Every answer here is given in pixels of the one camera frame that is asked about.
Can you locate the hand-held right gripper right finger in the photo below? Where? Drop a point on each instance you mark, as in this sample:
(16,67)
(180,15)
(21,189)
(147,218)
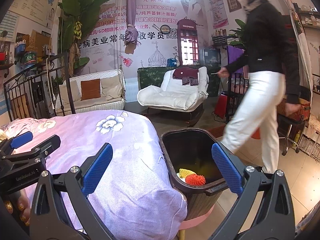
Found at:
(226,167)

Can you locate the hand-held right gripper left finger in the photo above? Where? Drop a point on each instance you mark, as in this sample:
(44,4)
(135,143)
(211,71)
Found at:
(97,170)

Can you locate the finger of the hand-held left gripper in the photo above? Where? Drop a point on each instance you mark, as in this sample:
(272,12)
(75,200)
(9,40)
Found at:
(48,145)
(22,139)

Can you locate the orange foam fruit net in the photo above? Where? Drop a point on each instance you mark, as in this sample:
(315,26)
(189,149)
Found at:
(196,180)

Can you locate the yellow knitted corn toy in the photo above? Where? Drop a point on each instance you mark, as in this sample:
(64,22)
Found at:
(186,173)

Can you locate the black trash bin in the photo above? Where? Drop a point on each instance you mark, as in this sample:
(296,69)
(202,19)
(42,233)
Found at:
(185,150)

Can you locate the person's left hand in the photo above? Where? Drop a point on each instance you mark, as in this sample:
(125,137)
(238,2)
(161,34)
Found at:
(23,200)

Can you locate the purple floral bedsheet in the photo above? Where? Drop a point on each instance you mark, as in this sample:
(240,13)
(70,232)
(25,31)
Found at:
(125,167)

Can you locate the orange bucket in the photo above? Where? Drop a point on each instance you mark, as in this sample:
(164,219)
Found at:
(256,135)

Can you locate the pink round stool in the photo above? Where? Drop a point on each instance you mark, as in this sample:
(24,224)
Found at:
(200,216)

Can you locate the beige cushion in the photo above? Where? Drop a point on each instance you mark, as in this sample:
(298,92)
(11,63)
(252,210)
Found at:
(111,87)
(70,92)

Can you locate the red bag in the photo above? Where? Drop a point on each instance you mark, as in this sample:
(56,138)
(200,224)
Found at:
(221,107)

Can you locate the white wicker swing sofa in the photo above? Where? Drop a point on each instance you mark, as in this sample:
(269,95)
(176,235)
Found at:
(107,106)

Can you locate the black iron rack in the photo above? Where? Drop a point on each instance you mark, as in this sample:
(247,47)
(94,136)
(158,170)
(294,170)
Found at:
(231,100)

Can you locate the brown cushion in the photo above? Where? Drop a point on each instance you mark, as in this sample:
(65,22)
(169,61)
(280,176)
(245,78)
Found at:
(90,89)

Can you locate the yellow bottle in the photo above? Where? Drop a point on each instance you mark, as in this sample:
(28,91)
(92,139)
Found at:
(297,137)

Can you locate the green tin can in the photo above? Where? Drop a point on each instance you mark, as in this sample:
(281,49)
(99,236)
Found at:
(29,60)

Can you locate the white wicker drawers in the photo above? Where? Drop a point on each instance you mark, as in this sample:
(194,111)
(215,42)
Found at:
(310,147)

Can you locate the white recliner chair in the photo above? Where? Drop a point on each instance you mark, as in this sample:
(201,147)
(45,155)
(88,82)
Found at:
(172,97)

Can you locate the stool with patterned cushion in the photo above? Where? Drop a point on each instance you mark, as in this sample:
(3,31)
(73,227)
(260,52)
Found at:
(303,110)

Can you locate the lace covered table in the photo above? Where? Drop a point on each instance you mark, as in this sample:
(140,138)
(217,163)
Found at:
(314,126)

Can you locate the cardboard box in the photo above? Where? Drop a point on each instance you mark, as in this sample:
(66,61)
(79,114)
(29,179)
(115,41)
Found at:
(37,41)

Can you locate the dark red cloth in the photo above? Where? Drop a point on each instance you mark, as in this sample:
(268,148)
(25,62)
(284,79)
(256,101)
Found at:
(185,73)

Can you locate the green floral cabinet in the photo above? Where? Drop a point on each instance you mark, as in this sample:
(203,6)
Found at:
(150,76)

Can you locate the small black television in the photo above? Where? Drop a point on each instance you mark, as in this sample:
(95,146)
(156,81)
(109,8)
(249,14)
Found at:
(211,57)

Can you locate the purple towel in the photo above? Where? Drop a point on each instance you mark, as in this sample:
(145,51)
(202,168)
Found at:
(233,55)

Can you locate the small shelf with bottles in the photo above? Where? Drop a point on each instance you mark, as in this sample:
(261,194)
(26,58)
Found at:
(220,38)

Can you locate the potted green plant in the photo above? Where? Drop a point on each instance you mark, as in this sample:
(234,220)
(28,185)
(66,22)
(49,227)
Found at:
(237,35)

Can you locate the banana plant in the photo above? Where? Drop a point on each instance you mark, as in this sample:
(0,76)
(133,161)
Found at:
(82,2)

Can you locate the red telephone booth cabinet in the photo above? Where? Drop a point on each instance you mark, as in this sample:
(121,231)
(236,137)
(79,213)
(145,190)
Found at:
(187,26)

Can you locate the black iron bed frame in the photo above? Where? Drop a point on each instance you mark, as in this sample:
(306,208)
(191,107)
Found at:
(70,87)

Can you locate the wooden wall shelf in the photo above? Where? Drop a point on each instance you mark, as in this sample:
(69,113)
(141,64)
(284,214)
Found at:
(6,67)

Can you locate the large wall poster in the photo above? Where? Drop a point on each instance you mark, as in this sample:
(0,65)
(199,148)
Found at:
(150,46)

